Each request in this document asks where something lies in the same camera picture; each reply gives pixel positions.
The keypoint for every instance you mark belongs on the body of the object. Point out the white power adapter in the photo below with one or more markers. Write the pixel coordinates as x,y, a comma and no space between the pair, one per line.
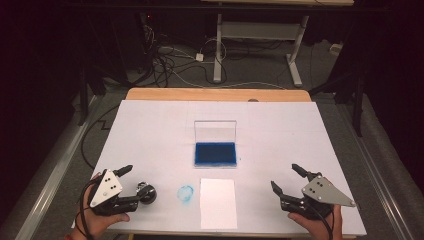
199,57

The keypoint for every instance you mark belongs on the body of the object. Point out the white power strip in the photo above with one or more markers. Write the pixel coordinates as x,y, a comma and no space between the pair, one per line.
336,49

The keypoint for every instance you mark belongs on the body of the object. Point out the black power strip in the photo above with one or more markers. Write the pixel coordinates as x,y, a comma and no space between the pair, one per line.
146,33

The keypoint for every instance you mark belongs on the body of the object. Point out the person's left hand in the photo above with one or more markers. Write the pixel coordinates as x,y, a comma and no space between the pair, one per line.
96,224

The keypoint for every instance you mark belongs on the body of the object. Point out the blue ink pad clear lid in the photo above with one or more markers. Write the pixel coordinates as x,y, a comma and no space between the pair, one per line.
215,153

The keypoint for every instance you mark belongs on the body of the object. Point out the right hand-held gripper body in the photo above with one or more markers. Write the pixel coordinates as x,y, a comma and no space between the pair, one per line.
321,193

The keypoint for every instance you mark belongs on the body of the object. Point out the wooden table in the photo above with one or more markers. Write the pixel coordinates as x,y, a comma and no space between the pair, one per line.
216,94

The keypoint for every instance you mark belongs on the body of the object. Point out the white metal desk frame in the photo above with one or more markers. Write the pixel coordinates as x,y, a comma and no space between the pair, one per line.
260,30

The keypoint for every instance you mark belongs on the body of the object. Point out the black metal stand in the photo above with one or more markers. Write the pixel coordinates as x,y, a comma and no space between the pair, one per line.
358,110
83,100

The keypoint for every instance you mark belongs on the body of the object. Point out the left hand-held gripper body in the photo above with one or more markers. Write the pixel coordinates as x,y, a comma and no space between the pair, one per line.
105,190

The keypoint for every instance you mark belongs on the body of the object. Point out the person's right hand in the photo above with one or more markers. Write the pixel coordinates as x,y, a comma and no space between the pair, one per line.
321,231

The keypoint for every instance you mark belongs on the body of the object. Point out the grey metal rail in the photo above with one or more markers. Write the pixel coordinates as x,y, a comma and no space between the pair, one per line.
50,186
376,173

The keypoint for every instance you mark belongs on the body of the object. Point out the white paper sheet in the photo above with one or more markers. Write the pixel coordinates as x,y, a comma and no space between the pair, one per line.
218,206

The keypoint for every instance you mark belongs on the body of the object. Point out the white table cover sheet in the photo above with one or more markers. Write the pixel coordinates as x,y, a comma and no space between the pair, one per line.
150,133

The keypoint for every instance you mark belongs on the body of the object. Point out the black round stamp clear knob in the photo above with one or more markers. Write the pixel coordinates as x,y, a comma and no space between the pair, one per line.
145,191

